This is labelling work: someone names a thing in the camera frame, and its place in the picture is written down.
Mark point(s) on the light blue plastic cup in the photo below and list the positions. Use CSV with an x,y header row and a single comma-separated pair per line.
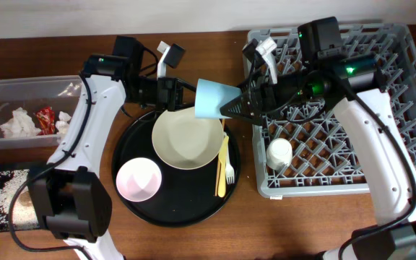
x,y
211,96

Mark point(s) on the clear plastic waste bin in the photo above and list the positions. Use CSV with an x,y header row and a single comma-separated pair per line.
x,y
60,93

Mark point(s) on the black round tray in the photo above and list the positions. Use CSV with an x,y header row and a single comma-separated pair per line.
x,y
185,197

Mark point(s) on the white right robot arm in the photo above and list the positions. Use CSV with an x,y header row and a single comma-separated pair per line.
x,y
333,111

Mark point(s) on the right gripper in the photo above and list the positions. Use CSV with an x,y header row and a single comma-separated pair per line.
x,y
260,100

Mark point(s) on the pink small bowl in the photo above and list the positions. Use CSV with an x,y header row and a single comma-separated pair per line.
x,y
138,179

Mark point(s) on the white plastic fork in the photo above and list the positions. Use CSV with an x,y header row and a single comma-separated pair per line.
x,y
229,170

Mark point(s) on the brown cookie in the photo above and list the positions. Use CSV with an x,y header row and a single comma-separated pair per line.
x,y
24,199

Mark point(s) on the small white tissue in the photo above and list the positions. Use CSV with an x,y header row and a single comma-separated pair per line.
x,y
62,124

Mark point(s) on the cream plastic cup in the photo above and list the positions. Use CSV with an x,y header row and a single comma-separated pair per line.
x,y
279,154

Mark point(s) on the yellow plastic knife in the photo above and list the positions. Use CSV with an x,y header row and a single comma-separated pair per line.
x,y
221,189

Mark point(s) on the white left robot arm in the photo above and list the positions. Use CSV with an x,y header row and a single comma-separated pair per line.
x,y
68,197

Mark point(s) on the wooden chopstick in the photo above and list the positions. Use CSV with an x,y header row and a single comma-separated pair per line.
x,y
218,165

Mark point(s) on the grey dishwasher rack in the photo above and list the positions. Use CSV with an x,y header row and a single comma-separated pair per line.
x,y
323,161

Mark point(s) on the red snack wrapper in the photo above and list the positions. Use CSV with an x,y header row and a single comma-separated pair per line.
x,y
46,118

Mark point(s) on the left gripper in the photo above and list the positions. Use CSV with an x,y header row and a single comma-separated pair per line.
x,y
174,94

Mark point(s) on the cream round plate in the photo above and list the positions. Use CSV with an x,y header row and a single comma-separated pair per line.
x,y
185,142

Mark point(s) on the large crumpled white tissue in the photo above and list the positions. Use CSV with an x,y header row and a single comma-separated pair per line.
x,y
20,125

